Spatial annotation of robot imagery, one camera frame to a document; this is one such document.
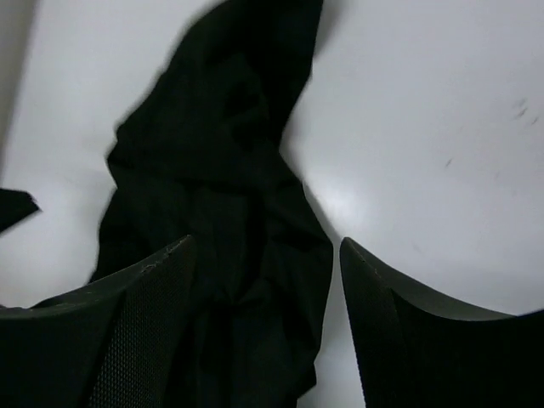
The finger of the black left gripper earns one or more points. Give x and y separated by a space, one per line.
15 206

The black pleated skirt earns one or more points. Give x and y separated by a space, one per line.
201 157

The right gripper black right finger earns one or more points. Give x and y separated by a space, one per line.
418 347

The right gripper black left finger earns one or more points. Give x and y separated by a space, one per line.
110 343

